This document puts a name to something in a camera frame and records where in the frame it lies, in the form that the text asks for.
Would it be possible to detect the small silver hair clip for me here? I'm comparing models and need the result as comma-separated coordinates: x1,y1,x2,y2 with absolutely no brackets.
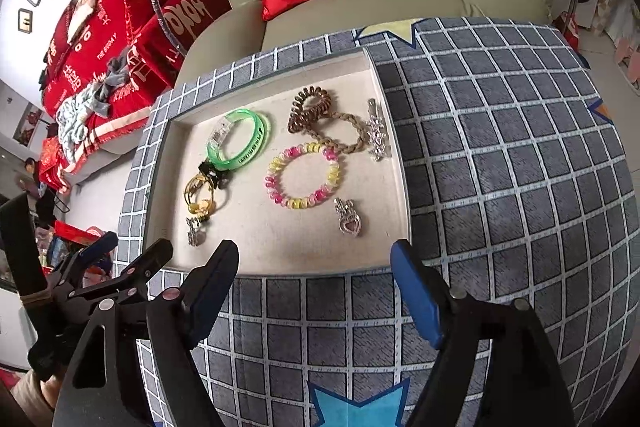
186,216,207,248

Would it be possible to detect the green plastic bracelet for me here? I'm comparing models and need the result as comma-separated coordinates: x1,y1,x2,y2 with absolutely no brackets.
206,108,273,170

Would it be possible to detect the red printed pillow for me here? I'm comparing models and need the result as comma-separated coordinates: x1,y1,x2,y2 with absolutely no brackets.
127,0,233,90

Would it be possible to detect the person's left hand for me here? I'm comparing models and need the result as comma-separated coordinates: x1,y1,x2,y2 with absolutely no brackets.
10,369,63,418

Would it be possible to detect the brown braided hair tie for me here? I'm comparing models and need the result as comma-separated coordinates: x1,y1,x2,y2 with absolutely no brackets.
307,109,373,155

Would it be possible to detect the floral cloth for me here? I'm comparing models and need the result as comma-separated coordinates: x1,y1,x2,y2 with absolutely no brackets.
595,0,640,92

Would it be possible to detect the person's left forearm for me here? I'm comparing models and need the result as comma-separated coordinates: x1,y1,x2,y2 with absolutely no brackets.
0,192,51,358

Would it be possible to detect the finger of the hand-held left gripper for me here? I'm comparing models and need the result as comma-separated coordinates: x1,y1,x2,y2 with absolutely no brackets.
112,238,174,293
65,231,119,280

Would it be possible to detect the grey white crumpled cloth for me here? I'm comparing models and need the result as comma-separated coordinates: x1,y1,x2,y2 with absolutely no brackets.
55,57,133,160

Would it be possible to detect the wall poster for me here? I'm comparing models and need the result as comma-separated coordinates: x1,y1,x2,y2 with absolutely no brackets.
12,104,43,145

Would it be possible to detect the red printed blanket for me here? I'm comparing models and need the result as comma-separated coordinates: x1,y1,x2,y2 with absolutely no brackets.
39,0,221,188

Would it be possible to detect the silver star hair clip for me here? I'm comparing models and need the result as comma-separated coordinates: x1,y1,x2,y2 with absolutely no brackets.
365,99,392,162

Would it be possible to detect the pink yellow coil hair tie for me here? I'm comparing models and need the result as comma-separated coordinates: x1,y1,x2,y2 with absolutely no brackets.
265,141,342,210

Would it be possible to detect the brown coil hair tie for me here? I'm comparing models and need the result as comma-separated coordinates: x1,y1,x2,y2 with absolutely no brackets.
287,88,337,132

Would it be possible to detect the silver heart hair clip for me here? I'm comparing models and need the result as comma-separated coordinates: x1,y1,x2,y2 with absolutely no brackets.
333,198,362,238

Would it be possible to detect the beige tray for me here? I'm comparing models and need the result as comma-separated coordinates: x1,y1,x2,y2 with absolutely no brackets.
142,47,413,278

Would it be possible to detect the gold yellow bead hair tie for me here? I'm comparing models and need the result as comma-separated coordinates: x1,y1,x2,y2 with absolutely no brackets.
182,161,228,215

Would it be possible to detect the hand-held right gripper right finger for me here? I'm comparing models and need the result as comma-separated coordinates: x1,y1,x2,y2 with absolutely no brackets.
390,239,576,427

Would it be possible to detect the grey checked mat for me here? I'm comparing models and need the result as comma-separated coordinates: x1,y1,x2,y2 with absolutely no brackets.
115,17,633,427

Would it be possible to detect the red box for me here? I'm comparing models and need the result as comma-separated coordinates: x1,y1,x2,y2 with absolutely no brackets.
52,221,108,253

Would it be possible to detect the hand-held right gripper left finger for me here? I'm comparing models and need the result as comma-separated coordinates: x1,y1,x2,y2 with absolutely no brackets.
52,239,241,427

